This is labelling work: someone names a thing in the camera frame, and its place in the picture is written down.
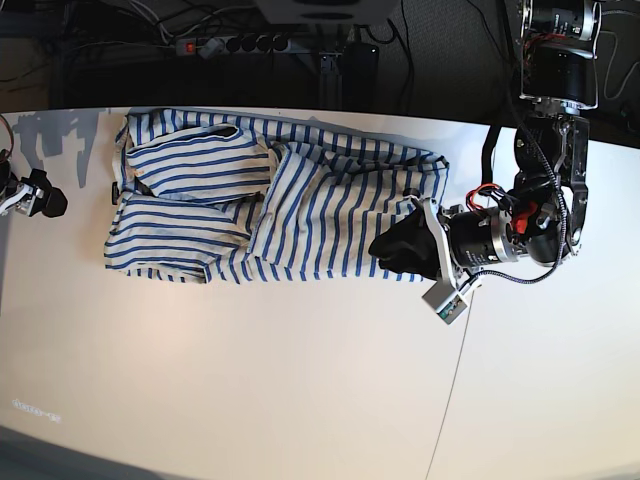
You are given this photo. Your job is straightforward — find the image-right arm gripper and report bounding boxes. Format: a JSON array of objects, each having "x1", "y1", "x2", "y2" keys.
[{"x1": 369, "y1": 198, "x2": 527, "y2": 290}]

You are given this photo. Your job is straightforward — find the grey table leg post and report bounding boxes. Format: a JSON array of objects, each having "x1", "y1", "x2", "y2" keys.
[{"x1": 317, "y1": 52, "x2": 343, "y2": 111}]

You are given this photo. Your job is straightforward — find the image-left arm gripper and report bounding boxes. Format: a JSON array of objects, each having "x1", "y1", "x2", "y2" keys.
[{"x1": 0, "y1": 149, "x2": 68, "y2": 218}]

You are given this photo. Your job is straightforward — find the image-right robot arm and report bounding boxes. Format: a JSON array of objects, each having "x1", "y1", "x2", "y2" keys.
[{"x1": 369, "y1": 1, "x2": 602, "y2": 288}]

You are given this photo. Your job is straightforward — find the black shirt label tag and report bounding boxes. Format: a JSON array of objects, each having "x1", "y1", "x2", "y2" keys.
[{"x1": 111, "y1": 182, "x2": 120, "y2": 206}]

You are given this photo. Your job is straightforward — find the white coiled cable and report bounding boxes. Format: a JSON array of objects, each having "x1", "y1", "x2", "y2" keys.
[{"x1": 597, "y1": 27, "x2": 640, "y2": 104}]

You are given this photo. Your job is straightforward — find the blue white striped T-shirt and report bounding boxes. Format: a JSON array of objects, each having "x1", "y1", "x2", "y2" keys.
[{"x1": 104, "y1": 109, "x2": 449, "y2": 284}]

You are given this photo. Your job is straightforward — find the black power strip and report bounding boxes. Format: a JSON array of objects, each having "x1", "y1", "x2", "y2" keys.
[{"x1": 175, "y1": 33, "x2": 294, "y2": 59}]

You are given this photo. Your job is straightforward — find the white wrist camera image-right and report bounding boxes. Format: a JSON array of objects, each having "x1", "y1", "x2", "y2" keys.
[{"x1": 422, "y1": 281, "x2": 472, "y2": 325}]

